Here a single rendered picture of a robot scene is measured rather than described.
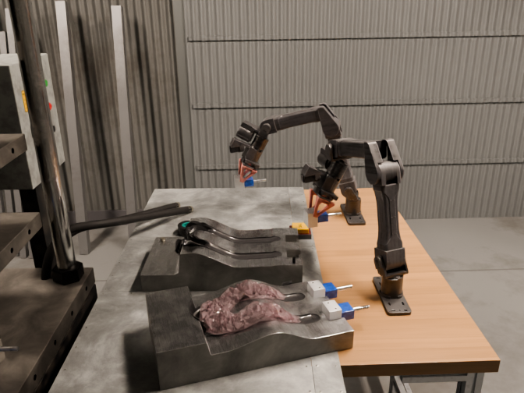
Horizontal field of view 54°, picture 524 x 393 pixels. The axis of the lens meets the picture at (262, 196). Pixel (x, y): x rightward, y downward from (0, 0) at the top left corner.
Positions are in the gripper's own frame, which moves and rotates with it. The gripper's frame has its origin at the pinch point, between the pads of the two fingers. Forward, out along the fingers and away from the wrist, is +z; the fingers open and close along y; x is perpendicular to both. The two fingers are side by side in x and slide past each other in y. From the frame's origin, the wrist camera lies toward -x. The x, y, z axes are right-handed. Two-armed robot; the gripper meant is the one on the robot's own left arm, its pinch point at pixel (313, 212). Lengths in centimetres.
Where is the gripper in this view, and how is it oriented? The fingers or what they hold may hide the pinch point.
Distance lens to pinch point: 179.2
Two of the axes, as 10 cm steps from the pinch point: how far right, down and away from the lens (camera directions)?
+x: 8.7, 3.5, 3.5
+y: 2.3, 3.6, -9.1
